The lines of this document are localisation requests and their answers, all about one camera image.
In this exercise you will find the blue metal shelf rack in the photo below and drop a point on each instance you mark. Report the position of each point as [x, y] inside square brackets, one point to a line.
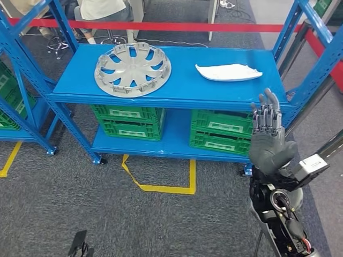
[187, 78]
[16, 134]

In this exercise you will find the long red barrier belt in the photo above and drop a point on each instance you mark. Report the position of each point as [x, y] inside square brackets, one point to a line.
[160, 26]

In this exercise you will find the grey wheel hubcap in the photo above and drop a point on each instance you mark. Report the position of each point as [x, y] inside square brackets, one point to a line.
[132, 69]

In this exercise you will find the white power strip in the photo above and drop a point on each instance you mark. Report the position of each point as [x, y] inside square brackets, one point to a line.
[226, 4]

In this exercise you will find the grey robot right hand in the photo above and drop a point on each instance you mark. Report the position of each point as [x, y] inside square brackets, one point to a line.
[267, 152]

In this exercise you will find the white plastic car part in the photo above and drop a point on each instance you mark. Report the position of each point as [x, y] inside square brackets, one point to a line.
[227, 72]

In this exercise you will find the chrome base stool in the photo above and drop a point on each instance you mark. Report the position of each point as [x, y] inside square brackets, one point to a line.
[112, 39]

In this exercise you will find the short red barrier belt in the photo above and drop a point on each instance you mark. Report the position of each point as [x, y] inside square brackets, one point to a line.
[338, 71]

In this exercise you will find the person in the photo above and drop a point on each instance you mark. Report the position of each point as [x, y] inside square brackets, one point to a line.
[24, 5]
[101, 9]

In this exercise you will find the white desk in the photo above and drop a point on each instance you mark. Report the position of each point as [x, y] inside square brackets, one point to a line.
[213, 17]

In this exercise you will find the black seat office chair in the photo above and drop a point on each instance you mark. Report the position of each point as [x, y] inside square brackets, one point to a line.
[57, 44]

